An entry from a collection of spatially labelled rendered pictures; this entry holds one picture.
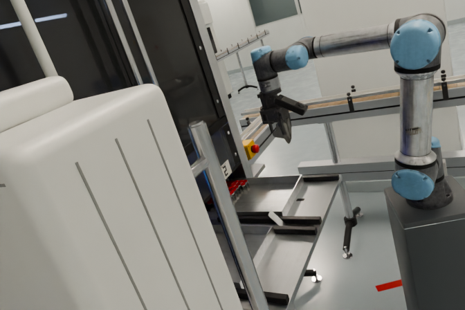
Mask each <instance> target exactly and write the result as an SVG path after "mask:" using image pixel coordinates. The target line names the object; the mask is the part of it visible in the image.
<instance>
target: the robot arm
mask: <svg viewBox="0 0 465 310"><path fill-rule="evenodd" d="M445 37H446V26H445V24H444V22H443V20H442V19H441V18H440V17H438V16H437V15H434V14H432V13H420V14H417V15H413V16H409V17H404V18H400V19H395V20H394V21H393V23H391V24H385V25H380V26H373V27H369V28H361V29H357V30H349V31H345V32H341V33H333V34H329V35H321V36H317V37H312V36H308V37H303V38H302V39H300V40H299V41H297V42H295V43H294V44H292V45H290V46H288V47H286V48H282V49H279V50H275V51H272V49H271V47H270V46H262V47H259V48H256V49H254V50H252V51H251V52H250V56H251V59H252V65H253V67H254V70H255V74H256V77H257V81H258V84H259V89H260V93H259V94H257V97H258V98H260V100H261V103H262V106H261V107H262V108H261V107H260V115H261V118H262V122H263V125H265V124H268V125H271V124H273V123H274V122H277V124H276V130H275V131H274V132H273V136H274V137H276V138H284V139H285V141H286V142H287V143H288V144H289V143H290V142H291V117H290V114H289V111H292V112H294V113H297V114H299V115H301V116H303V115H304V114H305V113H306V111H307V109H308V106H307V105H305V104H302V103H301V102H298V101H295V100H293V99H290V98H288V97H286V96H284V95H281V94H279V95H277V94H278V93H280V92H281V91H282V90H281V84H280V80H279V77H278V74H277V73H278V72H282V71H290V70H297V69H300V68H303V67H305V66H306V65H307V62H308V60H311V59H317V58H322V57H332V56H338V55H347V54H353V53H362V52H368V51H378V50H383V49H389V48H390V53H391V56H392V59H393V60H394V72H395V73H397V74H398V75H399V76H400V149H399V150H398V151H396V152H395V155H394V174H393V175H392V181H391V183H392V187H393V189H394V191H395V192H396V193H398V194H399V195H400V196H401V197H403V198H405V200H406V202H407V203H408V204H409V205H411V206H412V207H415V208H419V209H424V210H433V209H438V208H443V207H445V206H447V205H448V204H450V203H451V202H452V201H453V191H452V189H451V187H450V186H449V184H448V182H447V180H446V178H445V176H444V166H443V161H442V155H441V145H440V142H439V139H438V138H436V137H434V136H432V105H433V86H434V74H435V73H436V72H437V71H438V70H439V69H440V68H441V45H442V44H443V42H444V40H445Z"/></svg>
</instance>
